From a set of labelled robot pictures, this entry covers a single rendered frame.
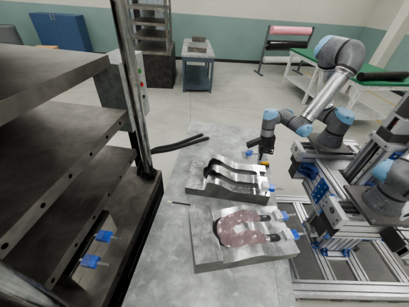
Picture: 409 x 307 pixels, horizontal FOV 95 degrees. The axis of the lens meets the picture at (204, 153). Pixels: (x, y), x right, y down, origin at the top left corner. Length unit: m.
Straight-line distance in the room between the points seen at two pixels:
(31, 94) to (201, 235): 0.78
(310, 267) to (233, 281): 0.97
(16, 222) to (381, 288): 2.10
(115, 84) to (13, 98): 0.58
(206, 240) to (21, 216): 0.64
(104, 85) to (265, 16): 6.69
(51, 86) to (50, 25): 6.99
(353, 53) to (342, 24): 7.52
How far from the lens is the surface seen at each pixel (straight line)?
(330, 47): 1.21
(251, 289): 1.01
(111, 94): 1.18
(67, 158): 0.80
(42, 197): 0.71
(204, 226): 0.96
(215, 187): 1.11
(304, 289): 1.76
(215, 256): 0.91
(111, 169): 1.08
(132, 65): 0.94
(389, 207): 1.18
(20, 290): 0.71
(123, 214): 1.20
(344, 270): 2.00
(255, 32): 7.47
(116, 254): 1.10
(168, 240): 1.05
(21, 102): 0.67
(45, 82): 0.72
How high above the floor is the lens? 1.75
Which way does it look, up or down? 40 degrees down
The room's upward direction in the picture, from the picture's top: 5 degrees clockwise
